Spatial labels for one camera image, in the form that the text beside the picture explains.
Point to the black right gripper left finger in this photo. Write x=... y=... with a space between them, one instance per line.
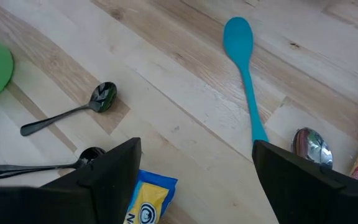
x=104 y=193

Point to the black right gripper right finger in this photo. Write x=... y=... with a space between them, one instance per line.
x=306 y=199

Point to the teal plastic spoon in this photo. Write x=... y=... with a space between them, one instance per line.
x=238 y=40

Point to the blue yellow ramen packet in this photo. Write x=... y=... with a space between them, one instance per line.
x=151 y=199

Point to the black metal spoon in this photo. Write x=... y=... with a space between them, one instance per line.
x=26 y=170
x=104 y=96

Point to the silver metal spoon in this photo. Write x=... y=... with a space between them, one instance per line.
x=311 y=146

